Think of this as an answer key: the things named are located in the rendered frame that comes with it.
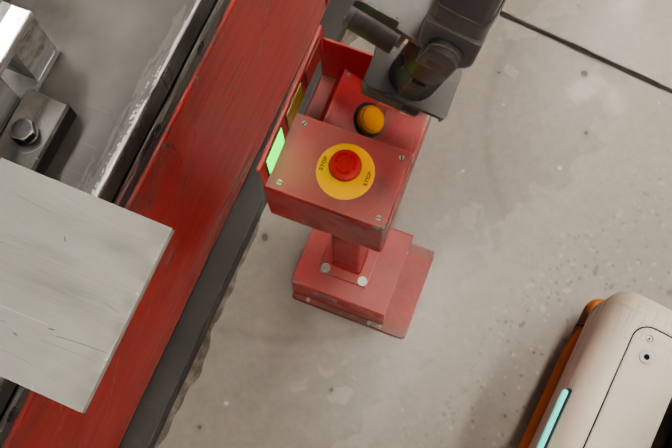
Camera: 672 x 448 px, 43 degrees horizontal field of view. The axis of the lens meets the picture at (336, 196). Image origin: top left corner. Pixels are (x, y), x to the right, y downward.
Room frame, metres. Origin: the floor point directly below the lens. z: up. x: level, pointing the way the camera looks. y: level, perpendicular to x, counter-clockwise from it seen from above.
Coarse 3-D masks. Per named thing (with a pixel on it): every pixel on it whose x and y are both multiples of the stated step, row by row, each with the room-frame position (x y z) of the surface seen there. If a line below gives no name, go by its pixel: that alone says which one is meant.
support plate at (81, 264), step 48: (0, 192) 0.26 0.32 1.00; (48, 192) 0.25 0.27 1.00; (0, 240) 0.21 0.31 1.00; (48, 240) 0.21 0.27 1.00; (96, 240) 0.20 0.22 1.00; (144, 240) 0.20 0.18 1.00; (0, 288) 0.16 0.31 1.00; (48, 288) 0.16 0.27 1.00; (96, 288) 0.16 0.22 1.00; (144, 288) 0.16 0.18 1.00; (0, 336) 0.12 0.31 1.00; (48, 336) 0.12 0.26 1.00; (96, 336) 0.12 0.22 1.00; (48, 384) 0.08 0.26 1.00; (96, 384) 0.07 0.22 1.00
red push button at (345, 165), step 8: (336, 152) 0.35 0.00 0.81; (344, 152) 0.35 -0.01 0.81; (352, 152) 0.35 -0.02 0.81; (336, 160) 0.34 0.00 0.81; (344, 160) 0.34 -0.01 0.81; (352, 160) 0.34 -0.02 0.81; (360, 160) 0.34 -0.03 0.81; (336, 168) 0.33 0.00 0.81; (344, 168) 0.33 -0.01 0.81; (352, 168) 0.33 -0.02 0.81; (360, 168) 0.33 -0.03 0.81; (336, 176) 0.32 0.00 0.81; (344, 176) 0.32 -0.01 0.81; (352, 176) 0.32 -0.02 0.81
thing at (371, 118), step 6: (366, 108) 0.44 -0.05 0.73; (372, 108) 0.44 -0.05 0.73; (378, 108) 0.44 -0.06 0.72; (360, 114) 0.43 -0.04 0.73; (366, 114) 0.43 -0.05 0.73; (372, 114) 0.43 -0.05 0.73; (378, 114) 0.43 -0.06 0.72; (360, 120) 0.42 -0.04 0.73; (366, 120) 0.42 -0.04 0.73; (372, 120) 0.42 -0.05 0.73; (378, 120) 0.42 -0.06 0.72; (360, 126) 0.41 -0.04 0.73; (366, 126) 0.41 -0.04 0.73; (372, 126) 0.41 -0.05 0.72; (378, 126) 0.41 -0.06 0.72; (366, 132) 0.41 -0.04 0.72; (372, 132) 0.41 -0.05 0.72
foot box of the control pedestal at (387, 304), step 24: (312, 240) 0.42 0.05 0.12; (408, 240) 0.41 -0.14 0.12; (312, 264) 0.37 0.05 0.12; (384, 264) 0.36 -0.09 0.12; (408, 264) 0.38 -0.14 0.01; (312, 288) 0.32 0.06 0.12; (336, 288) 0.32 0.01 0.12; (360, 288) 0.32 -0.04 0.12; (384, 288) 0.31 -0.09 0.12; (408, 288) 0.33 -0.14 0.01; (336, 312) 0.29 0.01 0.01; (360, 312) 0.28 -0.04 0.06; (384, 312) 0.27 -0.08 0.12; (408, 312) 0.28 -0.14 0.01
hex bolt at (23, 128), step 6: (18, 120) 0.36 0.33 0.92; (24, 120) 0.36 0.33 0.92; (30, 120) 0.36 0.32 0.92; (12, 126) 0.36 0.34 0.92; (18, 126) 0.36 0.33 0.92; (24, 126) 0.36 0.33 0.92; (30, 126) 0.36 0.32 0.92; (36, 126) 0.36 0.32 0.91; (12, 132) 0.35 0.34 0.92; (18, 132) 0.35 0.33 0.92; (24, 132) 0.35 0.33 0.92; (30, 132) 0.35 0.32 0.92; (36, 132) 0.35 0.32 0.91; (12, 138) 0.34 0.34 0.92; (18, 138) 0.34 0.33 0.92; (24, 138) 0.34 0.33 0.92; (30, 138) 0.34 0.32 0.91; (36, 138) 0.35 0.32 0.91; (24, 144) 0.34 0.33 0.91
